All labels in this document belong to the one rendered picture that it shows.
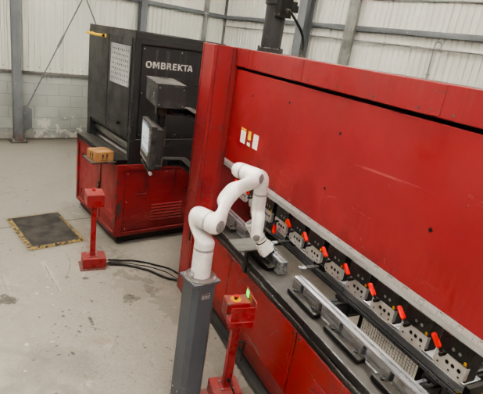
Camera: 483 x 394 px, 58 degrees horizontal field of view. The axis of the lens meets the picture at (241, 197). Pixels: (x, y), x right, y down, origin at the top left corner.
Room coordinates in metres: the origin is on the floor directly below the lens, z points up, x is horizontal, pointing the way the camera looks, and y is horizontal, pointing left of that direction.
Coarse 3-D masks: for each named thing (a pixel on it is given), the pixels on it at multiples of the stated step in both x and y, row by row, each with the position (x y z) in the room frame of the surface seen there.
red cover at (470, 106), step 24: (240, 48) 3.60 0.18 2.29; (264, 72) 3.22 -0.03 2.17; (288, 72) 2.94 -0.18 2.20; (312, 72) 2.71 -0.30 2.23; (336, 72) 2.51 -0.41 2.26; (360, 72) 2.34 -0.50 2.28; (360, 96) 2.30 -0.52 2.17; (384, 96) 2.16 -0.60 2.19; (408, 96) 2.03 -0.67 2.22; (432, 96) 1.92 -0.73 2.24; (456, 96) 1.82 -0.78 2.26; (480, 96) 1.73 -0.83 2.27; (456, 120) 1.79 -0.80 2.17; (480, 120) 1.70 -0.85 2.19
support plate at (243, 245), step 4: (228, 240) 2.88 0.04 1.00; (232, 240) 2.88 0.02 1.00; (236, 240) 2.89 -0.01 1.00; (240, 240) 2.90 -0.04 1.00; (244, 240) 2.91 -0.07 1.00; (248, 240) 2.92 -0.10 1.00; (232, 244) 2.82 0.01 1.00; (236, 244) 2.83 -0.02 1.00; (240, 244) 2.84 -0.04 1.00; (244, 244) 2.85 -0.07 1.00; (248, 244) 2.86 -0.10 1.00; (252, 244) 2.87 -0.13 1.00; (236, 248) 2.76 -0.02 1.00; (240, 248) 2.77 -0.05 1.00; (244, 248) 2.78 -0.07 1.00; (248, 248) 2.79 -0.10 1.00; (252, 248) 2.80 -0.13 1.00
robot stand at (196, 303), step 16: (192, 288) 2.22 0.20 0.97; (208, 288) 2.25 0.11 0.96; (192, 304) 2.21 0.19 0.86; (208, 304) 2.26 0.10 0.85; (192, 320) 2.21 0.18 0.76; (208, 320) 2.27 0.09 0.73; (192, 336) 2.21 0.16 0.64; (176, 352) 2.29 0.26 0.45; (192, 352) 2.22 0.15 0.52; (176, 368) 2.27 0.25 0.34; (192, 368) 2.23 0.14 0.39; (176, 384) 2.25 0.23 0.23; (192, 384) 2.24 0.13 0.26
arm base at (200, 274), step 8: (192, 256) 2.29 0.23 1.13; (200, 256) 2.25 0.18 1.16; (208, 256) 2.26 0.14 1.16; (192, 264) 2.28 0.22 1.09; (200, 264) 2.25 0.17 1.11; (208, 264) 2.27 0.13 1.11; (184, 272) 2.31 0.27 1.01; (192, 272) 2.26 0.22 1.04; (200, 272) 2.25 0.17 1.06; (208, 272) 2.27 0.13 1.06; (192, 280) 2.23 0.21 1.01; (200, 280) 2.25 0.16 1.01; (208, 280) 2.26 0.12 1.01
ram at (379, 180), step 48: (240, 96) 3.54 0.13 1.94; (288, 96) 2.92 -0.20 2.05; (336, 96) 2.50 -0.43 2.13; (240, 144) 3.44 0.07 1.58; (288, 144) 2.83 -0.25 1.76; (336, 144) 2.42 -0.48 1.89; (384, 144) 2.12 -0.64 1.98; (432, 144) 1.88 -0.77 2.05; (480, 144) 1.69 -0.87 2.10; (288, 192) 2.74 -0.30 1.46; (336, 192) 2.34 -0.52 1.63; (384, 192) 2.05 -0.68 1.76; (432, 192) 1.82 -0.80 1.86; (480, 192) 1.64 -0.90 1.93; (384, 240) 1.98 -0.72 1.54; (432, 240) 1.75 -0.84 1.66; (480, 240) 1.58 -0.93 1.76; (432, 288) 1.69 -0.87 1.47; (480, 288) 1.52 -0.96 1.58; (480, 336) 1.47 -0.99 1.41
